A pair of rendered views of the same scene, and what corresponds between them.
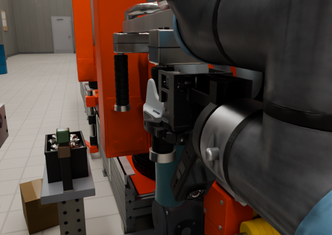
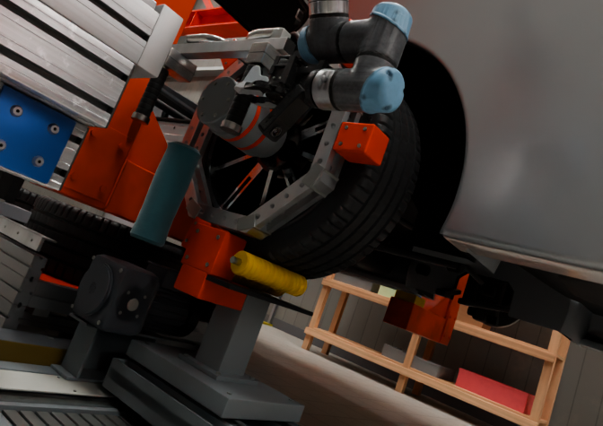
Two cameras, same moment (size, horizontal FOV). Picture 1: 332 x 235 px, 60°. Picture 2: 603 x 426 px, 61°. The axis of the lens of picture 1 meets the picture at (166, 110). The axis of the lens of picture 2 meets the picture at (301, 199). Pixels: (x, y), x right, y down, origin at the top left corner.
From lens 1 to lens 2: 0.79 m
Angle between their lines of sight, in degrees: 38
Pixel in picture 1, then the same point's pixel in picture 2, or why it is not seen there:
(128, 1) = not seen: hidden behind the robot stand
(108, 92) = not seen: hidden behind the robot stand
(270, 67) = (364, 41)
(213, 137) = (324, 73)
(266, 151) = (356, 66)
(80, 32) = not seen: outside the picture
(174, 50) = (270, 59)
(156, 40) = (264, 47)
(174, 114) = (288, 74)
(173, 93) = (292, 64)
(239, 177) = (340, 80)
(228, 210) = (223, 244)
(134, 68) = (135, 102)
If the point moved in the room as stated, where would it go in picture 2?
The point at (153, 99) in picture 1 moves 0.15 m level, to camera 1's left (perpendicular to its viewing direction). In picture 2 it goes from (256, 76) to (188, 36)
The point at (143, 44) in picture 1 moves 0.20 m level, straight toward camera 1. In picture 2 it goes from (188, 71) to (223, 58)
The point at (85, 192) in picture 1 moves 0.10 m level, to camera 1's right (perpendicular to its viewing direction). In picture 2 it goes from (18, 212) to (60, 227)
